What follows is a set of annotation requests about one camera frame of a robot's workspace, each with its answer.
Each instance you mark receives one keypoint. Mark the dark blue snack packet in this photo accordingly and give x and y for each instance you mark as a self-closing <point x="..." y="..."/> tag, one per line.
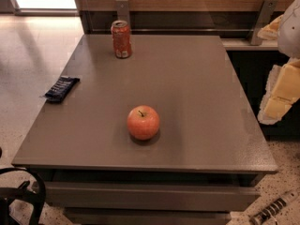
<point x="60" y="89"/>

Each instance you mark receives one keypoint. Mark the wooden counter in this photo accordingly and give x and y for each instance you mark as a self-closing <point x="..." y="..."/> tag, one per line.
<point x="229" y="19"/>

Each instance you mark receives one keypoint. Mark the striped cylindrical tool on floor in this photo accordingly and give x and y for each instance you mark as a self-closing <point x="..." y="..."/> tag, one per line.
<point x="271" y="210"/>

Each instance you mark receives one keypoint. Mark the left metal bracket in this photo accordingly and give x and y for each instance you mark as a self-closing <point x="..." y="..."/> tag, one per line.
<point x="122" y="10"/>

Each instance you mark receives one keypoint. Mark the right metal bracket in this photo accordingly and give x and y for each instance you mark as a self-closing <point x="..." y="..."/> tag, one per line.
<point x="263" y="18"/>

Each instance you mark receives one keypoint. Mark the grey drawer cabinet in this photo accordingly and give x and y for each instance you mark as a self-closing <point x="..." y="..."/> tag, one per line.
<point x="164" y="137"/>

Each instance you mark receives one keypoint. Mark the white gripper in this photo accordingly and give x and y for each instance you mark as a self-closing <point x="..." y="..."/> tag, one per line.
<point x="291" y="32"/>

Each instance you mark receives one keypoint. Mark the orange soda can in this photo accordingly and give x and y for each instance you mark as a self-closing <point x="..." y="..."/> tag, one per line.
<point x="121" y="39"/>

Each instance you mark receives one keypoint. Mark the red apple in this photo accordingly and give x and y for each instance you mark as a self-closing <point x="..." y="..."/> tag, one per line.
<point x="143" y="123"/>

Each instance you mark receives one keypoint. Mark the metal bracket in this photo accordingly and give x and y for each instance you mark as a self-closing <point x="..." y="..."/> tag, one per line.
<point x="122" y="10"/>
<point x="263" y="18"/>

